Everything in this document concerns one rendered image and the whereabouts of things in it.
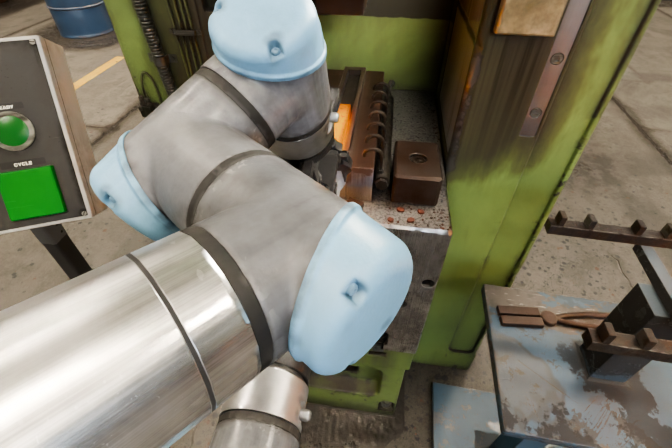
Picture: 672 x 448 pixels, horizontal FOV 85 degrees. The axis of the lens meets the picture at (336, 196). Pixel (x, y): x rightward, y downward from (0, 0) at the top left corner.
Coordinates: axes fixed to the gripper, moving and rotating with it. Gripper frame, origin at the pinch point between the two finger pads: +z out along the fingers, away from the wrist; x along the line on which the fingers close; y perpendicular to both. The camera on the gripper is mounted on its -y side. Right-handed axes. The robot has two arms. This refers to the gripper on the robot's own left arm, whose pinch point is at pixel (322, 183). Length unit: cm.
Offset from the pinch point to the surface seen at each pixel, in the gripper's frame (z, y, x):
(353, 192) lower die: 10.6, -2.8, 4.3
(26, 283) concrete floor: 104, 20, -143
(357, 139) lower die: 9.8, -13.4, 3.9
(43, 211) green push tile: -2.4, 9.7, -42.1
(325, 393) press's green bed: 80, 41, -2
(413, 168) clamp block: 7.8, -7.4, 14.6
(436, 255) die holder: 14.8, 6.3, 20.4
